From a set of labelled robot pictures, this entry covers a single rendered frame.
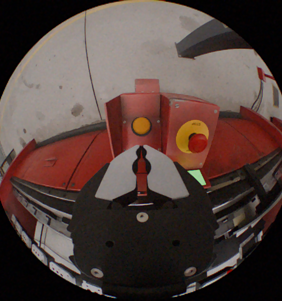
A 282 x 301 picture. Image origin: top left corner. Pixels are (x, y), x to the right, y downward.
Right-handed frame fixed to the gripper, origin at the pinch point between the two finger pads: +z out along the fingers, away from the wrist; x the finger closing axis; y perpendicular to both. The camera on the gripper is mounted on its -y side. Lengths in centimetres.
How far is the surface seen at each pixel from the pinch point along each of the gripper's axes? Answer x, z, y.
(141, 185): -0.2, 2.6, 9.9
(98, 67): -36, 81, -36
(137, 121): -0.7, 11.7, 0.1
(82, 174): -24.7, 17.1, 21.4
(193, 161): 11.7, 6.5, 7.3
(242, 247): 38, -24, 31
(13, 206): -169, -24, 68
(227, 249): 68, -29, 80
